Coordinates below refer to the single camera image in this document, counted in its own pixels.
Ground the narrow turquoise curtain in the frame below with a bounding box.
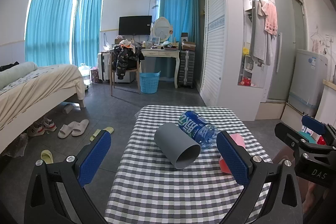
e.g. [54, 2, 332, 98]
[72, 0, 105, 71]

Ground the yellow green slipper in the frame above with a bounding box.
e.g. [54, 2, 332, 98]
[40, 149, 54, 165]
[89, 127, 115, 142]

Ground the oval white vanity mirror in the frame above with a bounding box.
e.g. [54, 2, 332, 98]
[152, 16, 174, 44]

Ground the white suitcase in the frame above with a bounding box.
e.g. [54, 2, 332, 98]
[97, 52, 114, 82]

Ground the clear water jug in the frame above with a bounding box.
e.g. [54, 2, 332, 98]
[78, 63, 92, 85]

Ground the grey hanging towel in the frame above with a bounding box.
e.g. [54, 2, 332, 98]
[249, 0, 274, 66]

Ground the blue plastic basket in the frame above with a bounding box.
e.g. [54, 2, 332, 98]
[139, 71, 161, 94]

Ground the grey cup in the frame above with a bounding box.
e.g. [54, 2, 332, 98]
[154, 123, 201, 170]

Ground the frosted glass door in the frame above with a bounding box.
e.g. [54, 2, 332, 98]
[265, 0, 308, 103]

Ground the white slipper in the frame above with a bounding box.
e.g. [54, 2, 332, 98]
[57, 122, 77, 139]
[71, 119, 90, 137]

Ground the wooden chair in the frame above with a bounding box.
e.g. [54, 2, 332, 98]
[110, 52, 141, 97]

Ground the dark patterned jacket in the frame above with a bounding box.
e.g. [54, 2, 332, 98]
[112, 44, 145, 80]

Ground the black television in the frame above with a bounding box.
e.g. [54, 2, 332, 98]
[118, 15, 153, 36]

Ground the pink hanging towel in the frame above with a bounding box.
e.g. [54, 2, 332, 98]
[264, 3, 278, 36]

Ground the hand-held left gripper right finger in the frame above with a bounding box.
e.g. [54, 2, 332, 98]
[216, 131, 303, 224]

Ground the white louvred wardrobe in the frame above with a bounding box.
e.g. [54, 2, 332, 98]
[198, 0, 274, 121]

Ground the dark grey suitcase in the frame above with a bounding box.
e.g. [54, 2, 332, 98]
[178, 50, 196, 89]

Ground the wide turquoise curtain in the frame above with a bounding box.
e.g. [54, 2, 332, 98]
[24, 0, 74, 67]

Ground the pink cloth on hanger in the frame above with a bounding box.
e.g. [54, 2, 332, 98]
[310, 27, 326, 54]

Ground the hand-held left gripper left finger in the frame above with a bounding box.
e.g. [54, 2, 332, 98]
[24, 131, 112, 224]

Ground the patterned gift bag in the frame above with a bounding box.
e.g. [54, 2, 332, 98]
[90, 68, 100, 84]

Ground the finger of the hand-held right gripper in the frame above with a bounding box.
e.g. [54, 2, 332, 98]
[301, 114, 332, 139]
[274, 121, 305, 155]

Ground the red and teal packet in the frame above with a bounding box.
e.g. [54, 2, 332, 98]
[299, 124, 327, 146]

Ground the blue label water bottle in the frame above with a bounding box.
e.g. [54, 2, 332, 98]
[178, 110, 219, 149]

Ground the tall teal curtain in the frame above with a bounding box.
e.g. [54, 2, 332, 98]
[154, 0, 202, 81]

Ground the white washing machine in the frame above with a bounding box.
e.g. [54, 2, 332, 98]
[287, 48, 329, 117]

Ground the white and red sneaker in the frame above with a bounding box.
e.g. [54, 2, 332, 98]
[27, 122, 45, 138]
[42, 117, 58, 132]

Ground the bed with beige blanket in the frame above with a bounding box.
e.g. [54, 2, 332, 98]
[0, 63, 87, 157]

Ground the white dressing table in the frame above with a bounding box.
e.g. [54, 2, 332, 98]
[140, 48, 181, 89]

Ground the pale green bolster pillow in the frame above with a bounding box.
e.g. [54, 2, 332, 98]
[0, 62, 38, 89]

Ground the pink paper box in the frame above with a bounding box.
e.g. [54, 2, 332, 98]
[219, 133, 246, 176]

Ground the checked tablecloth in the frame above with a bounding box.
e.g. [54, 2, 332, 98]
[104, 105, 273, 224]

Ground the cardboard box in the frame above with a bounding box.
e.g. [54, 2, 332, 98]
[181, 41, 197, 51]

